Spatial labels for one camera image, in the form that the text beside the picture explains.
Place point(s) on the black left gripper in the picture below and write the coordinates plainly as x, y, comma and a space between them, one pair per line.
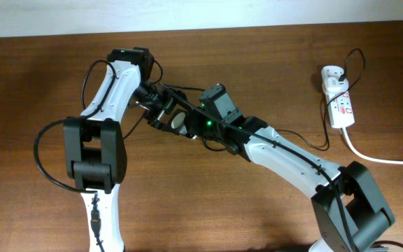
154, 116

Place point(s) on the black Galaxy smartphone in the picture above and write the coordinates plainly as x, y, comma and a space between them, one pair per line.
177, 123

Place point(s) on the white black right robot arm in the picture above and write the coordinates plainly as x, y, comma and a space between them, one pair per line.
350, 209

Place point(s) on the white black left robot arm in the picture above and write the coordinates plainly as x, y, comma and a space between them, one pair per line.
96, 157

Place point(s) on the white USB charger plug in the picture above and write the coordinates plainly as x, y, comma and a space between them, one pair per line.
333, 85

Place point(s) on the white power strip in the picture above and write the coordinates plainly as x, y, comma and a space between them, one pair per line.
339, 105

